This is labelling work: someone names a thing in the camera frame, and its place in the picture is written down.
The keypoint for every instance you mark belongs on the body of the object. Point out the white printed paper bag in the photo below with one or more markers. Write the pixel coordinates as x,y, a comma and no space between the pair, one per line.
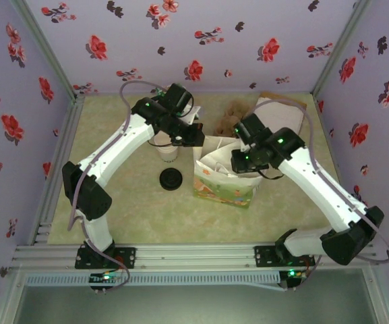
221,192

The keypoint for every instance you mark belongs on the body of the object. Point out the brown pulp cup carrier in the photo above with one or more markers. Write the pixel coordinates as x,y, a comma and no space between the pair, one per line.
228,118

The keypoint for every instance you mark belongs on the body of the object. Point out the black plastic cup lid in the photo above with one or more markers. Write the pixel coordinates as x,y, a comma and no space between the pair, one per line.
171,179

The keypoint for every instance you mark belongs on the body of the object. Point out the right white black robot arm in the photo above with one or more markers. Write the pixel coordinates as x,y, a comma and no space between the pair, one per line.
329,195

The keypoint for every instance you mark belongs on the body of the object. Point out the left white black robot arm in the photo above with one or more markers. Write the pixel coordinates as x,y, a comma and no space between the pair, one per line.
116,148

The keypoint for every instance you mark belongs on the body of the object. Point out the white paper coffee cup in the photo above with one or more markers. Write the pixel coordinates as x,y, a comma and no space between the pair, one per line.
164,143
167,152
169,158

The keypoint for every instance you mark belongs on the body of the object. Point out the green white sugar stick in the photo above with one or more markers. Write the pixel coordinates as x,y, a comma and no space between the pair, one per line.
157,91

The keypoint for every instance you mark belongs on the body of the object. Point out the white paper napkin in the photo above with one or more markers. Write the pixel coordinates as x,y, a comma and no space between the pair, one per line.
282,116

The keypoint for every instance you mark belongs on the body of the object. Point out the brown cardboard napkin tray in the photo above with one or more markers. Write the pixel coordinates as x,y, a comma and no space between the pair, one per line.
292,100

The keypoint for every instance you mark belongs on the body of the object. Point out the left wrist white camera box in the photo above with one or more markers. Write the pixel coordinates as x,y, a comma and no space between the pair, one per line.
192,113

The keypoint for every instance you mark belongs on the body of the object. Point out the aluminium side rail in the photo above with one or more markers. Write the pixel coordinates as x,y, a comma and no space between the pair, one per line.
69,128

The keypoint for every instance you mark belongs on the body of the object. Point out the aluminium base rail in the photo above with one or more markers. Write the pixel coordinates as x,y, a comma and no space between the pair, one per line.
194,256

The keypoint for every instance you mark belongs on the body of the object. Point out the aluminium frame post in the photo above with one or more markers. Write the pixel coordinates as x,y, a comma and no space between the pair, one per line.
46,47
381,307
3,312
339,47

